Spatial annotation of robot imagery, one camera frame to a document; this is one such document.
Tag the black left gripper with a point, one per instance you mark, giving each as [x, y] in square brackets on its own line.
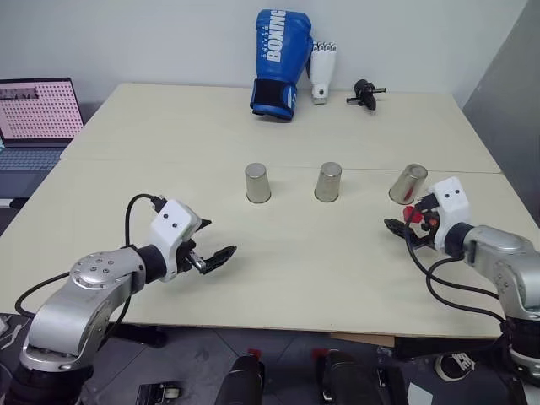
[185, 254]

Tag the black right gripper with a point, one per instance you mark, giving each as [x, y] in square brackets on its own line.
[428, 244]

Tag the silver metal cup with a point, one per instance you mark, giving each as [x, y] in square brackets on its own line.
[257, 185]
[407, 183]
[328, 183]

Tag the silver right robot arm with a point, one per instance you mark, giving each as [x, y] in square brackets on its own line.
[498, 257]

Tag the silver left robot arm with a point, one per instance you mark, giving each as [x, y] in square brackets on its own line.
[63, 312]

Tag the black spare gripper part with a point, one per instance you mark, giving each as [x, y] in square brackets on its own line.
[365, 93]

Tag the dark rounded shape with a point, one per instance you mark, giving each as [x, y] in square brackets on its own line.
[244, 379]
[346, 377]

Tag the round black white object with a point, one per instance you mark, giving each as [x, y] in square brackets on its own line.
[455, 365]

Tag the white robotic hand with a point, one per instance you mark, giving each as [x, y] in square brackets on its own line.
[322, 67]

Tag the blue boxing glove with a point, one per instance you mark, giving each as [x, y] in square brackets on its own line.
[278, 63]

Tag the open grey laptop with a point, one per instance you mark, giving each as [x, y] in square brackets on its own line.
[38, 114]

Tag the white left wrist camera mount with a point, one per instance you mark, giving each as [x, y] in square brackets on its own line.
[173, 223]

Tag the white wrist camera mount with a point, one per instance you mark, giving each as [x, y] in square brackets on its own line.
[451, 202]
[173, 223]

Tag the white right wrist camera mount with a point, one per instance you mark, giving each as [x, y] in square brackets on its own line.
[451, 202]

